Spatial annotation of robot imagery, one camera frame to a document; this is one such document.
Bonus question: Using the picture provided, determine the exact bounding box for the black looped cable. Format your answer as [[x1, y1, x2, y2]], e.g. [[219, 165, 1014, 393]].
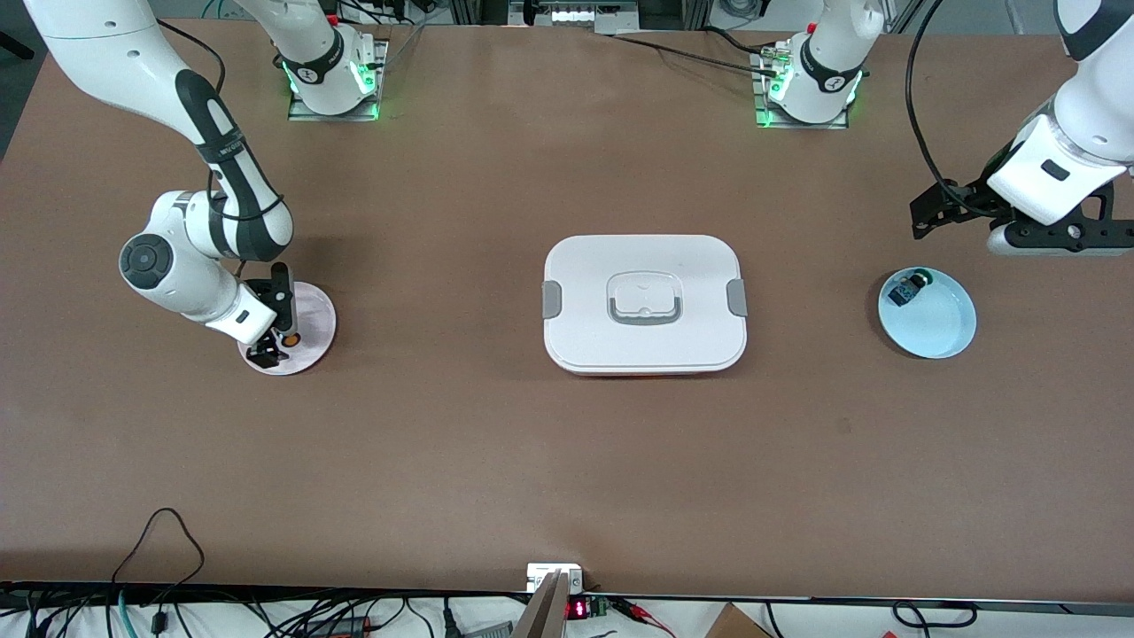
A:
[[111, 508, 206, 612]]

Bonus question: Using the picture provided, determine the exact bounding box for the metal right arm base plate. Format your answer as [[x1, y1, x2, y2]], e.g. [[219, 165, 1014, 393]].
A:
[[288, 40, 389, 122]]

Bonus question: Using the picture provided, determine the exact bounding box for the brown cardboard piece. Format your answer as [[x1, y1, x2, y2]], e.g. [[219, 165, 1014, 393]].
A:
[[704, 603, 777, 638]]

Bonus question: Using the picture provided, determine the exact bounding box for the aluminium frame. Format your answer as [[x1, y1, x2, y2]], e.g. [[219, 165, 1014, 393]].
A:
[[447, 0, 714, 35]]

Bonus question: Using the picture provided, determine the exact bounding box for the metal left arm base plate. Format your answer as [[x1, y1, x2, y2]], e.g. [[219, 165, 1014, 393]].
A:
[[751, 49, 851, 130]]

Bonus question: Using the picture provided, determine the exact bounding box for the light blue round plate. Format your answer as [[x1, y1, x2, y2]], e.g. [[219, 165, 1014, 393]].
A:
[[877, 266, 978, 361]]

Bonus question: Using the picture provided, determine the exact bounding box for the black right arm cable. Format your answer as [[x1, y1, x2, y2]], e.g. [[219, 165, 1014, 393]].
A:
[[158, 19, 289, 267]]

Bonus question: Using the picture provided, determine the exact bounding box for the black flat coiled cable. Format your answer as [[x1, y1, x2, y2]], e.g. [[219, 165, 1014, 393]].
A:
[[890, 601, 980, 628]]

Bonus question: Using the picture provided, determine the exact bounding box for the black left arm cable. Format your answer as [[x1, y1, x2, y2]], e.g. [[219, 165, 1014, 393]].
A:
[[905, 0, 1011, 222]]

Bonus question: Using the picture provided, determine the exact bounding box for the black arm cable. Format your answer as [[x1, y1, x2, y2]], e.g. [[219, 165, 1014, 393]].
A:
[[905, 0, 1011, 222], [158, 19, 289, 267]]

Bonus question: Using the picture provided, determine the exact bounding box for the white lit device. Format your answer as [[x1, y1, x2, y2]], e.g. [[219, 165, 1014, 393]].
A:
[[549, 5, 641, 24]]

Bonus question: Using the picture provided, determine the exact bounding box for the grey aluminium bar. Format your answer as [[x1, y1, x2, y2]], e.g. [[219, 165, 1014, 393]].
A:
[[509, 572, 572, 638]]

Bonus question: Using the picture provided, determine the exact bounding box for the silver metal bracket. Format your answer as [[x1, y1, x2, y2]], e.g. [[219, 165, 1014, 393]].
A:
[[526, 564, 586, 595]]

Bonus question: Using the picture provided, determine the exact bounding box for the black cable across table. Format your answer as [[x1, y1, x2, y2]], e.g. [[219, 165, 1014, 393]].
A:
[[610, 31, 789, 81]]

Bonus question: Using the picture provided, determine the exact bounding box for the white lunch box grey handle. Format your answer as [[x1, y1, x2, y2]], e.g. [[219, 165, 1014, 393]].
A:
[[542, 234, 749, 377]]

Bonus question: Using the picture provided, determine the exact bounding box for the pink round plate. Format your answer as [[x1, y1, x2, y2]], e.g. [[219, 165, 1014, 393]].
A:
[[237, 281, 338, 377]]

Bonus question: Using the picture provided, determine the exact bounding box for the red black clip lead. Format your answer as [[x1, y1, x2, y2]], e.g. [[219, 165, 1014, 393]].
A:
[[611, 598, 676, 635]]

